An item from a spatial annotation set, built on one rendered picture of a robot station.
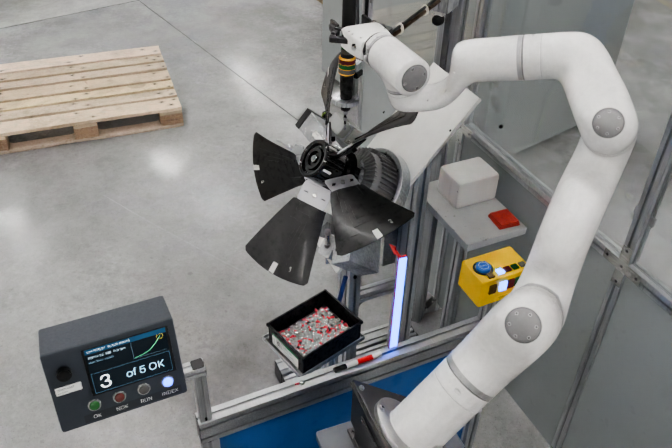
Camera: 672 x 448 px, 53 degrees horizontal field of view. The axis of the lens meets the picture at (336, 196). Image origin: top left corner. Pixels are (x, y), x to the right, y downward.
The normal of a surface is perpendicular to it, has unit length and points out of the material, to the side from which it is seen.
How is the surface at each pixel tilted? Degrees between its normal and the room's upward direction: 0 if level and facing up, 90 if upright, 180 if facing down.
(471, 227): 0
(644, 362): 90
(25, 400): 0
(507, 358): 97
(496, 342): 88
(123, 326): 15
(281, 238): 51
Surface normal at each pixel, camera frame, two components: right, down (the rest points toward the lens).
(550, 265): -0.57, 0.70
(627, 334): -0.91, 0.23
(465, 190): 0.41, 0.55
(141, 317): -0.08, -0.92
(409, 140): -0.68, -0.34
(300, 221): -0.07, -0.04
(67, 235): 0.03, -0.80
